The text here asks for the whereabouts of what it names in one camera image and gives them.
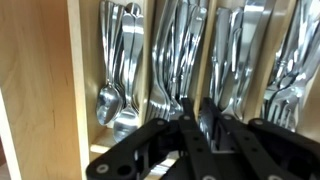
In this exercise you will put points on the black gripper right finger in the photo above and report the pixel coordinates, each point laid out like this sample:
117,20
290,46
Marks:
258,149

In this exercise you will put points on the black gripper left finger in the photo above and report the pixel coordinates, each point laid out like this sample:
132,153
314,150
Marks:
135,156

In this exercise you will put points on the rear wooden cutlery tray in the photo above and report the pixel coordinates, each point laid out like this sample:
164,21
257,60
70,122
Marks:
89,69

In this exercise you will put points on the wooden kitchen drawer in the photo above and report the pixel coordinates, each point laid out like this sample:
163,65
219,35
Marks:
38,108

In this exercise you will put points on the silver forks stack left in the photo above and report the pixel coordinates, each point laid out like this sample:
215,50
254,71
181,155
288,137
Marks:
177,30

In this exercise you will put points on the silver forks stack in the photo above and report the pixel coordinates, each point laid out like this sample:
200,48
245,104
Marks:
294,66
177,30

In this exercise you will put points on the silver knives stack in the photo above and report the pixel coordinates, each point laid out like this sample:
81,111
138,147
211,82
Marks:
238,37

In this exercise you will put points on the silver spoons stack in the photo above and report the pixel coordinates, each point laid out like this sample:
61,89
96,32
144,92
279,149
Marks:
122,37

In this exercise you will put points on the silver forks stack right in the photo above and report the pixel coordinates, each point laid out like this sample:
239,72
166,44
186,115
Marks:
294,66

